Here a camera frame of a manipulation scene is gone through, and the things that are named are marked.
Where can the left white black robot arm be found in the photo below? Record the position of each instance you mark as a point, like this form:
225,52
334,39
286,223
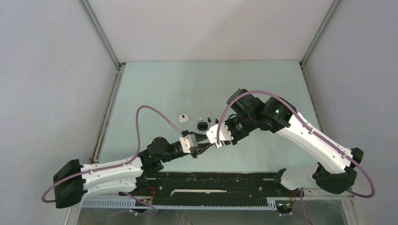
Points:
75,181

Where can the black earbud charging case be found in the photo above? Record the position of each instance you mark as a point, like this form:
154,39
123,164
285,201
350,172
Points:
202,126

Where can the aluminium rail frame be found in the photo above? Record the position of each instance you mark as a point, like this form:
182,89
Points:
313,206

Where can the white earbud charging case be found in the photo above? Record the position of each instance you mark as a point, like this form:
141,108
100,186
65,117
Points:
183,118

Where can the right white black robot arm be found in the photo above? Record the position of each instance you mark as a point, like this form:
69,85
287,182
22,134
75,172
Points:
334,171

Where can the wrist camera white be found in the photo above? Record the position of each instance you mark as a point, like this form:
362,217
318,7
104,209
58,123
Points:
188,142
219,135

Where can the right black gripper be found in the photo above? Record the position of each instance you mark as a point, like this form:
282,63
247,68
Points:
236,138

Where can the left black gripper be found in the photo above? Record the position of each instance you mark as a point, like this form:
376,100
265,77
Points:
202,147

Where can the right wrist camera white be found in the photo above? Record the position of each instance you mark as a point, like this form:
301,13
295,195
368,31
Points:
219,135

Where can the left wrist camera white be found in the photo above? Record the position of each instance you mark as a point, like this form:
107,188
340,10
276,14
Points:
188,142

